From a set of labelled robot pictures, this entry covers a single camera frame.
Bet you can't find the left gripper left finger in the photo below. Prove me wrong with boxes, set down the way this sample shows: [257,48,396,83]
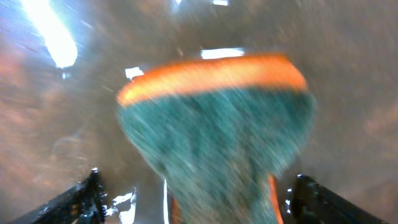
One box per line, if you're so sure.
[9,168,106,224]

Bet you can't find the black water tray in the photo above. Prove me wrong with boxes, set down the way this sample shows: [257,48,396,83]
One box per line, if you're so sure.
[1,1,397,223]

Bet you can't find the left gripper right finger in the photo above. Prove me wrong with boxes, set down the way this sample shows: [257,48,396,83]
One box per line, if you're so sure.
[287,174,386,224]

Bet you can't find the green orange sponge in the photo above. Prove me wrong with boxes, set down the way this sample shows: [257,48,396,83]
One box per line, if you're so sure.
[117,54,315,223]

